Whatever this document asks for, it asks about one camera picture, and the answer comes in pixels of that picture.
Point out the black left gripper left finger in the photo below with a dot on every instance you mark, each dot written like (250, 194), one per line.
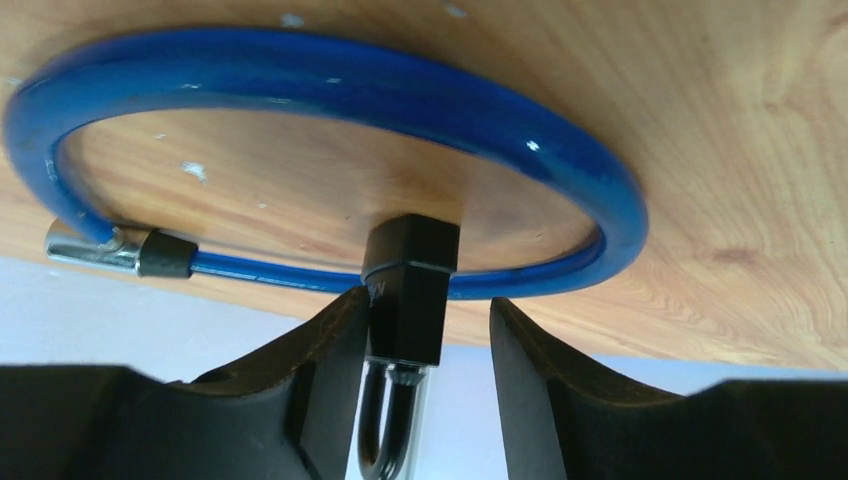
(284, 411)

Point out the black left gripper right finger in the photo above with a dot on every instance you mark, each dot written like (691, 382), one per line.
(565, 415)

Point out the blue cable lock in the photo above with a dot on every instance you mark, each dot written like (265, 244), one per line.
(296, 72)

